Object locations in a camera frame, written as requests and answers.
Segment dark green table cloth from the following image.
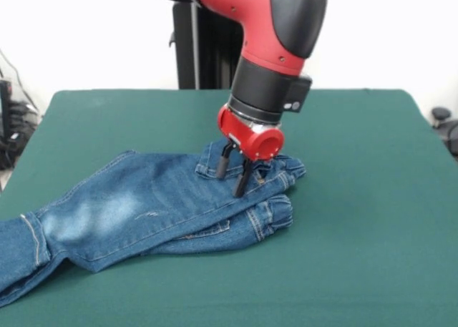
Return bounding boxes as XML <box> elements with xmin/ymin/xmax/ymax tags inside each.
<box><xmin>0</xmin><ymin>88</ymin><xmax>458</xmax><ymax>327</ymax></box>

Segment black upright frame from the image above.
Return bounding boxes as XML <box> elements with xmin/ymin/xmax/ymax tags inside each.
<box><xmin>0</xmin><ymin>78</ymin><xmax>12</xmax><ymax>169</ymax></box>

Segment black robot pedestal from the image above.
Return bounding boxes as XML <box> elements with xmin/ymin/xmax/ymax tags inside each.
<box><xmin>157</xmin><ymin>0</ymin><xmax>246</xmax><ymax>90</ymax></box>

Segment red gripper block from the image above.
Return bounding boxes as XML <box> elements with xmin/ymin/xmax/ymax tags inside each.
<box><xmin>215</xmin><ymin>104</ymin><xmax>286</xmax><ymax>198</ymax></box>

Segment blue denim jeans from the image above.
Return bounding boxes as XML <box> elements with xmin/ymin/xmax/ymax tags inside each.
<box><xmin>0</xmin><ymin>140</ymin><xmax>307</xmax><ymax>308</ymax></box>

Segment grey chair base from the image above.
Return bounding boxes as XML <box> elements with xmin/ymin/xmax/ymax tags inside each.
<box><xmin>431</xmin><ymin>107</ymin><xmax>458</xmax><ymax>156</ymax></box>
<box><xmin>9</xmin><ymin>101</ymin><xmax>40</xmax><ymax>127</ymax></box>

